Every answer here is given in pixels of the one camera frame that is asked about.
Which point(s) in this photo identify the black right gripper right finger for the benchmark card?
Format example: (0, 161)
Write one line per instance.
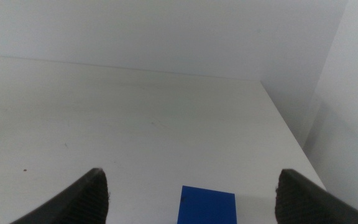
(300, 202)

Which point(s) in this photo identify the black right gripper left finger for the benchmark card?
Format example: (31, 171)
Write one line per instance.
(82, 199)

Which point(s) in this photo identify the blue cube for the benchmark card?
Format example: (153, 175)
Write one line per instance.
(207, 207)

